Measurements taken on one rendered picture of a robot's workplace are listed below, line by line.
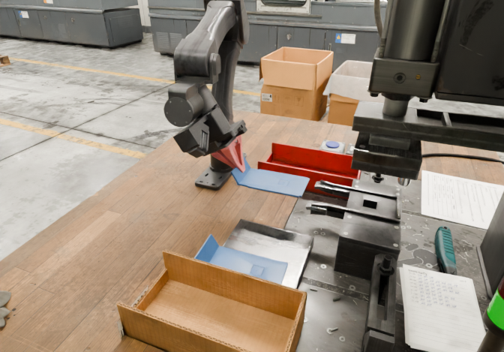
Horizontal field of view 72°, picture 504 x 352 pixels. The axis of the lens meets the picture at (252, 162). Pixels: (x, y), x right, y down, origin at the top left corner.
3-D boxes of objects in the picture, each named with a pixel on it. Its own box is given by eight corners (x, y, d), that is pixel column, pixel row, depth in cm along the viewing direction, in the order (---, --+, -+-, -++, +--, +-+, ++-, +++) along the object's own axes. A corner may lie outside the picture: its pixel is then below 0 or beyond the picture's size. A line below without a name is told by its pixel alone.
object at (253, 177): (243, 168, 80) (243, 156, 79) (309, 179, 75) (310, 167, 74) (231, 183, 75) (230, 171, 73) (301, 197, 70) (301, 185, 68)
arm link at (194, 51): (210, 56, 64) (246, -12, 84) (164, 53, 66) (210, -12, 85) (219, 109, 73) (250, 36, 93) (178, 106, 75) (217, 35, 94)
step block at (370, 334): (363, 336, 53) (373, 296, 49) (383, 342, 52) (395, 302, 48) (358, 376, 48) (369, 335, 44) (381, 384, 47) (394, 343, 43)
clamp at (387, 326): (368, 283, 62) (378, 239, 57) (388, 288, 61) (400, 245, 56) (358, 359, 50) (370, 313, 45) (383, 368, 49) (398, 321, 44)
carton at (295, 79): (277, 103, 366) (280, 45, 338) (329, 110, 346) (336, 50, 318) (253, 123, 319) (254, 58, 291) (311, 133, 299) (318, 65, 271)
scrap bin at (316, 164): (271, 160, 102) (272, 142, 99) (360, 176, 94) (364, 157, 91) (256, 181, 92) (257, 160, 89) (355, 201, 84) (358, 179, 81)
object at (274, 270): (211, 245, 68) (209, 233, 66) (288, 264, 63) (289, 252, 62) (194, 271, 62) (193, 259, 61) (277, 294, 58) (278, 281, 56)
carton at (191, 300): (169, 281, 64) (163, 248, 60) (303, 326, 56) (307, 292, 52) (121, 343, 53) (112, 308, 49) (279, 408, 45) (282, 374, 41)
